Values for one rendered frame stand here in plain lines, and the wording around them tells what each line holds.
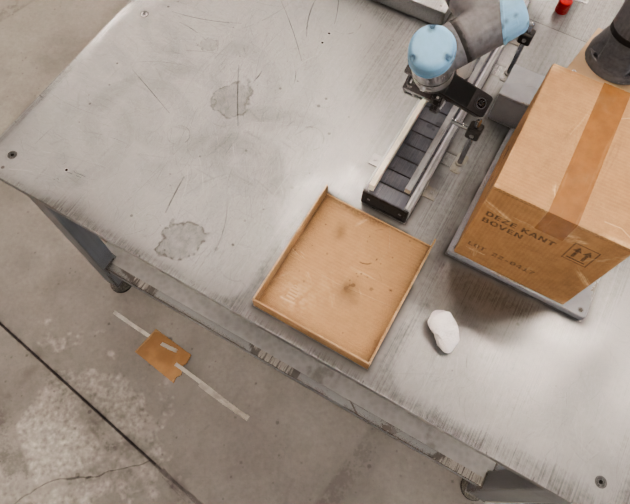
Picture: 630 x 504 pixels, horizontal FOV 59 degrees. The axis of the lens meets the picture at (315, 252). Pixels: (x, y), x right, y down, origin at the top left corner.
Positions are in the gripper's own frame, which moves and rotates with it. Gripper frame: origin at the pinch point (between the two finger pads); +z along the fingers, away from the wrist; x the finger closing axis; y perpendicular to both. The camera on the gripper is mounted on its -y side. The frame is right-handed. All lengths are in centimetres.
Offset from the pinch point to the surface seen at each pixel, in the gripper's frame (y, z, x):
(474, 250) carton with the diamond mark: -20.0, -10.4, 25.8
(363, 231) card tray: 2.0, -7.3, 32.8
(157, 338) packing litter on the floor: 56, 48, 103
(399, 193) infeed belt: -1.1, -6.5, 22.2
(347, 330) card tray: -5, -18, 51
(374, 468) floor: -29, 48, 103
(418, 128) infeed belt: 2.5, 2.1, 7.4
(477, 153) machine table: -11.5, 8.6, 6.1
